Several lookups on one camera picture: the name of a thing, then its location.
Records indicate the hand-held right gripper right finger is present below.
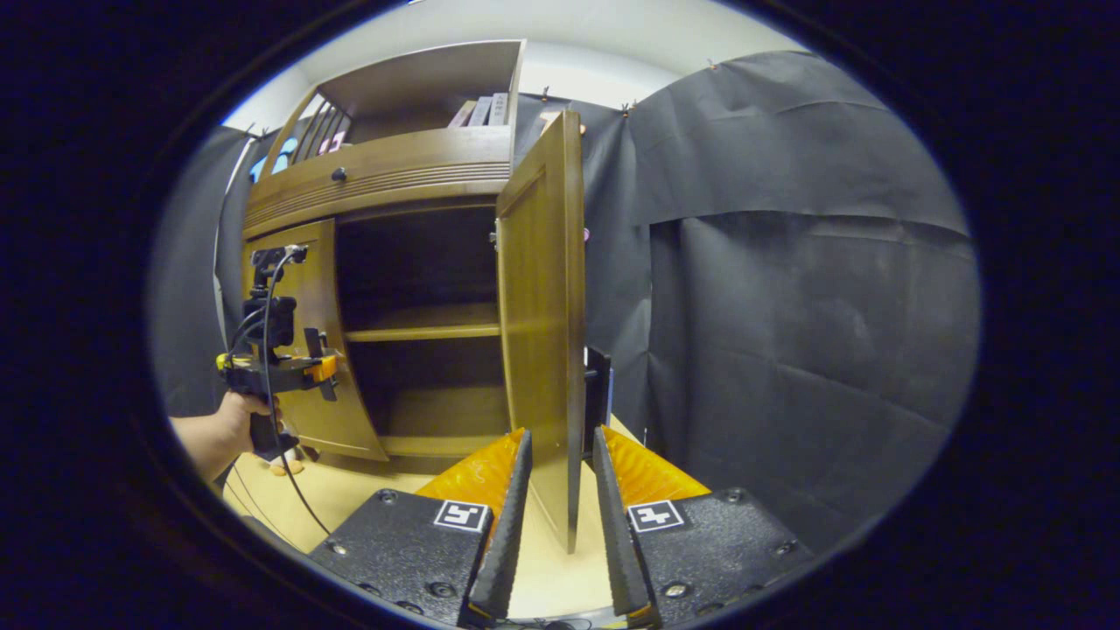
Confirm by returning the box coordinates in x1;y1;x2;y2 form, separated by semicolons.
592;425;816;629

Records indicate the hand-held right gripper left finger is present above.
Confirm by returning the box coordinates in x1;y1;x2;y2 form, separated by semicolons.
306;427;535;629

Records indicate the black door handle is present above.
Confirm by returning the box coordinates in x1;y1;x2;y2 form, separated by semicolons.
584;346;613;458
303;328;340;403

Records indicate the wooden double-door shoe cabinet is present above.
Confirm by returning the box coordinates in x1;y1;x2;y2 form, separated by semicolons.
242;39;526;460

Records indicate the white orange plush toy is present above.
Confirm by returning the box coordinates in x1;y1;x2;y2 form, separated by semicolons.
267;444;320;479

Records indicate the wooden inner shelf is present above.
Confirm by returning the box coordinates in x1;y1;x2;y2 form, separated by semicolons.
343;303;502;343

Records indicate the black cable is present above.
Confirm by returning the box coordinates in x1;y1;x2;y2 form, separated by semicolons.
223;249;333;536

